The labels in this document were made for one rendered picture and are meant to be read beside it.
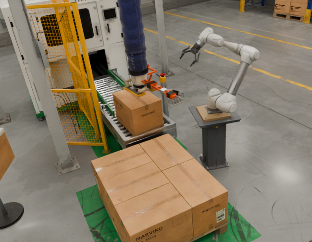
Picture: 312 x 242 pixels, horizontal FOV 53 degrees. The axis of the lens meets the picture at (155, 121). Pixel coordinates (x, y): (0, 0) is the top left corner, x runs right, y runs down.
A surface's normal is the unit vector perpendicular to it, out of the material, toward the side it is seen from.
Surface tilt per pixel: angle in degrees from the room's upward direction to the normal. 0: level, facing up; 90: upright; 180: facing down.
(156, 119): 90
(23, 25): 90
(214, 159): 90
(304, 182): 0
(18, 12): 90
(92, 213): 0
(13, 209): 0
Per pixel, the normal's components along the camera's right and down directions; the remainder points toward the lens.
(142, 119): 0.49, 0.40
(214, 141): 0.17, 0.49
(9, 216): -0.10, -0.86
